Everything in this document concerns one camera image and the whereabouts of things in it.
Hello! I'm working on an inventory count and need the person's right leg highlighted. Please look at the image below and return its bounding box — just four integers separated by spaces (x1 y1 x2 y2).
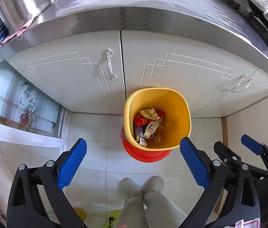
144 191 187 228

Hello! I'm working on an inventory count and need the yellow bin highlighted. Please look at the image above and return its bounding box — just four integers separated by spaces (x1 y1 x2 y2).
124 88 191 150

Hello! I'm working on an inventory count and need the person's grey shoe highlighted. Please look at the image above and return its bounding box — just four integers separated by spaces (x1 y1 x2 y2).
118 178 141 197
141 176 165 194

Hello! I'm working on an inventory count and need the red plastic basin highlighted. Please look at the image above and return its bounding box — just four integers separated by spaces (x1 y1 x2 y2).
122 133 173 163

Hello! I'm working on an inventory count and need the pink cloth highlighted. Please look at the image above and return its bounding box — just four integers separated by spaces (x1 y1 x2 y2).
0 19 33 46

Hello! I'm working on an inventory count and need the person's right grey shoe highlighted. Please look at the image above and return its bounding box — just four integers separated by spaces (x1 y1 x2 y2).
141 176 165 194

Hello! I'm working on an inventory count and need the yellow green plastic bag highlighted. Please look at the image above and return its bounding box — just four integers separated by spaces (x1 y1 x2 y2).
73 208 125 228

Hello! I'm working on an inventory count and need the person's leg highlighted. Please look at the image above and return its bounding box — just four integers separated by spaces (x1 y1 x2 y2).
114 192 147 228
144 191 187 228

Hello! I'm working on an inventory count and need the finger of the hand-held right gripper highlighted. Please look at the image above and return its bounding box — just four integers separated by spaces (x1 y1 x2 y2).
241 135 268 173
214 141 268 180

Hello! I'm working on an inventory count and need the white cabinet door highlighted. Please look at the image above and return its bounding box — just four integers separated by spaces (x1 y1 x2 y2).
6 30 128 117
192 68 268 119
121 30 259 124

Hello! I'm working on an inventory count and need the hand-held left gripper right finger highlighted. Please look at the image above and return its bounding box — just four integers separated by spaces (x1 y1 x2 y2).
179 137 260 228

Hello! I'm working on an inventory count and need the person's left leg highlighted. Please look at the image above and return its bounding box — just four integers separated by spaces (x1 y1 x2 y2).
114 192 147 228

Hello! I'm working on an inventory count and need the red packet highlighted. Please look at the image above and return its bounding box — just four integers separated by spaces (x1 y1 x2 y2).
134 110 165 126

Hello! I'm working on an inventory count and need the white tube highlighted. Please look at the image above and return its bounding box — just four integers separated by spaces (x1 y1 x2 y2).
139 120 159 146

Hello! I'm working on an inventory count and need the green snack packet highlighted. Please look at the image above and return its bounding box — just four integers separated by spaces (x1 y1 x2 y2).
139 108 161 120

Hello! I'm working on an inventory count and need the steel kettle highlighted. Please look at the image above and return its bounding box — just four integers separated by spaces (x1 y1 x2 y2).
0 0 52 35

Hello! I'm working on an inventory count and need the white plastic cover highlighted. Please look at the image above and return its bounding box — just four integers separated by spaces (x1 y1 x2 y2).
241 0 268 16

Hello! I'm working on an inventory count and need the person's left grey shoe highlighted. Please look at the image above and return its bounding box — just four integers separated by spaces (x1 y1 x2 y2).
118 178 141 197

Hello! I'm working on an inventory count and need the silver cabinet door handle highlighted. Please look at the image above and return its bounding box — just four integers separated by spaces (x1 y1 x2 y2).
105 48 117 80
231 77 255 94
223 74 247 93

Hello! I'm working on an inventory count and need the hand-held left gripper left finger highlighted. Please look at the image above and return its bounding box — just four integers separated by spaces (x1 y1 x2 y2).
7 138 87 228

